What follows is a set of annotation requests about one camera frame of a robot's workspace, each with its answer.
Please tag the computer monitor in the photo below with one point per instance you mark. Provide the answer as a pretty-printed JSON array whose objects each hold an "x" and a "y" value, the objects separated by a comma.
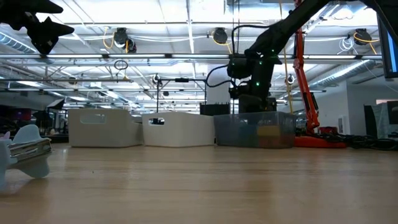
[{"x": 388, "y": 46}]

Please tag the silver staple remover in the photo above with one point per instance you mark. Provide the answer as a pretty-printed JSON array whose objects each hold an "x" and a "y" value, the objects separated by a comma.
[{"x": 31, "y": 151}]

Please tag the white plastic bin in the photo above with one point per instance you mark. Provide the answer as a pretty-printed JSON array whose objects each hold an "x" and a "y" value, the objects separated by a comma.
[{"x": 183, "y": 133}]

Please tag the black pole stand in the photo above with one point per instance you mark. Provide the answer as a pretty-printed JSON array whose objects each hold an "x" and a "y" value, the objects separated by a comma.
[{"x": 182, "y": 80}]

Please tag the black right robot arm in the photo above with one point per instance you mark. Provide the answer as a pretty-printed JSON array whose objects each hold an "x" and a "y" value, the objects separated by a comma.
[{"x": 295, "y": 18}]

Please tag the smoky grey translucent bin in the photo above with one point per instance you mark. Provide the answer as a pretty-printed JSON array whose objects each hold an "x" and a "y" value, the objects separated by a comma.
[{"x": 227, "y": 133}]

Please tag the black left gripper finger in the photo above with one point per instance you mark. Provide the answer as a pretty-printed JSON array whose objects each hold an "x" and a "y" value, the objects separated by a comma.
[
  {"x": 49, "y": 34},
  {"x": 28, "y": 7}
]

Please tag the black perforated box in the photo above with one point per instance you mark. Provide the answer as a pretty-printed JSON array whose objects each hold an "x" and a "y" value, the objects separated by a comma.
[{"x": 214, "y": 109}]

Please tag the clear translucent plastic bin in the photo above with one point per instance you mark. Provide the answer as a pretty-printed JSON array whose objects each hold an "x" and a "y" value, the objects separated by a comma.
[{"x": 105, "y": 133}]

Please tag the red desk lamp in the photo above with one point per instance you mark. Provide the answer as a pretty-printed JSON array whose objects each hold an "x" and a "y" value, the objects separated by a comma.
[{"x": 306, "y": 93}]

